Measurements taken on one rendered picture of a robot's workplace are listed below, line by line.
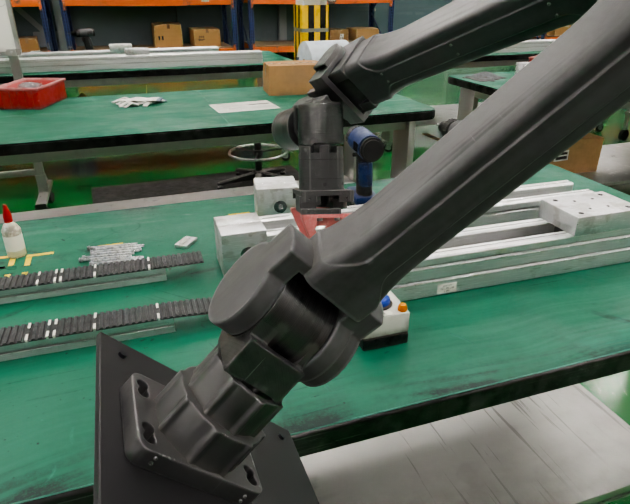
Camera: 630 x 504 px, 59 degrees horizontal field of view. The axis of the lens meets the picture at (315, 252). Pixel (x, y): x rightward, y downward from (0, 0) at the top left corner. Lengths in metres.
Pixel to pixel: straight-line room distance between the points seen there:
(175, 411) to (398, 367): 0.50
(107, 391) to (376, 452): 1.13
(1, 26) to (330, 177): 3.15
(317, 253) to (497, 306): 0.69
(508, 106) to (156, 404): 0.33
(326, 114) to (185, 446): 0.42
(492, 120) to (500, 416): 1.37
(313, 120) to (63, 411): 0.52
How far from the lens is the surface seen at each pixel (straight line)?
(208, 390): 0.43
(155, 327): 0.97
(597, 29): 0.40
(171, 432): 0.44
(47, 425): 0.85
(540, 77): 0.39
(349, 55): 0.70
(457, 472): 1.52
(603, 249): 1.27
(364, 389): 0.83
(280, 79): 3.02
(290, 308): 0.41
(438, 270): 1.04
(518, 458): 1.59
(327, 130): 0.68
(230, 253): 1.09
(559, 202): 1.25
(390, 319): 0.89
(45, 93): 3.02
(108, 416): 0.45
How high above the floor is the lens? 1.31
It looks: 26 degrees down
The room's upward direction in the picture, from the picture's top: straight up
